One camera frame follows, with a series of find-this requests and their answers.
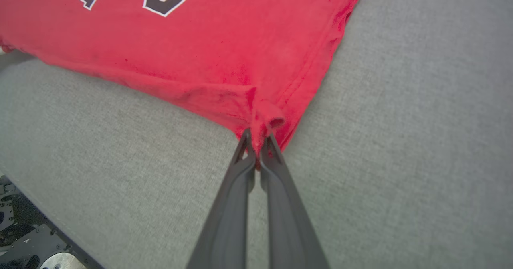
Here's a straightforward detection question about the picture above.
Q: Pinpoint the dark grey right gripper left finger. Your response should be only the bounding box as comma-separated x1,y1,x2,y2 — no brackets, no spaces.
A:
186,127,257,269

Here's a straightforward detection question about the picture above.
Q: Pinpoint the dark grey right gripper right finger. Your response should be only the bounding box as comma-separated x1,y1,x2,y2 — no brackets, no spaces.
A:
259,133,330,269

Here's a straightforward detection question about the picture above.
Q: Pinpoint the red jersey with white trim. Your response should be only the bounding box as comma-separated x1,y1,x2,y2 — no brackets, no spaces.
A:
0,0,370,169

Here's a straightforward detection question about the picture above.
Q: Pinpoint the grey fabric sofa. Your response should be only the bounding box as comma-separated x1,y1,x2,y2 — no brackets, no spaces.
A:
0,0,513,269

